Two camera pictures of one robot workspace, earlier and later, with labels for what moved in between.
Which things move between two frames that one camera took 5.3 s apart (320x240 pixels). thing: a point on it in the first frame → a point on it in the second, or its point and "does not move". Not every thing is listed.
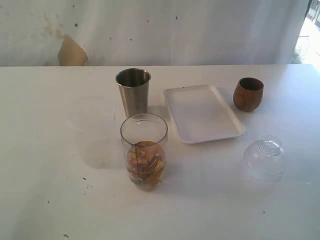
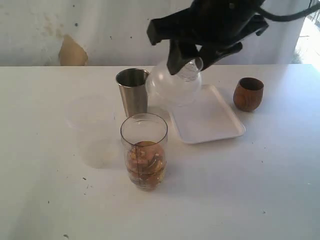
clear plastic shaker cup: (144, 140) does not move
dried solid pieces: (146, 161) does not move
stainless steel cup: (134, 84) does not move
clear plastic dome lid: (264, 158) → (176, 90)
